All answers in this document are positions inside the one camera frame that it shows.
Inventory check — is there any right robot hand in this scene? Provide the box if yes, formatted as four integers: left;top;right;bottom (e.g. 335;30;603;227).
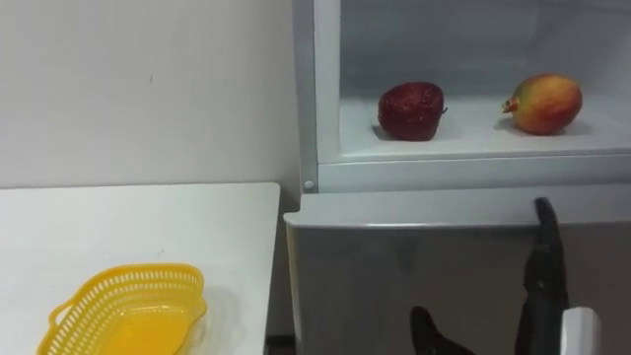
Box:
409;196;603;355

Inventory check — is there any grey fridge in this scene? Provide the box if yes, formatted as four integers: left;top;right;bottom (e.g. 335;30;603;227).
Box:
283;0;631;355

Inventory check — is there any yellow plastic basket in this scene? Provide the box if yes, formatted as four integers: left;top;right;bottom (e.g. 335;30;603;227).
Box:
35;262;208;355

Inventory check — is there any white table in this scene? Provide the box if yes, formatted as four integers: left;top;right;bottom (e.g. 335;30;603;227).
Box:
0;181;282;355

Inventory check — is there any dark red apple soft toy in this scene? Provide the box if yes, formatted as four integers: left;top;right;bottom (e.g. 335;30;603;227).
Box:
377;81;449;143

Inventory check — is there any red yellow pomegranate soft toy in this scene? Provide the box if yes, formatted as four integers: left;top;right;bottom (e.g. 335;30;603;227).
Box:
501;73;584;136

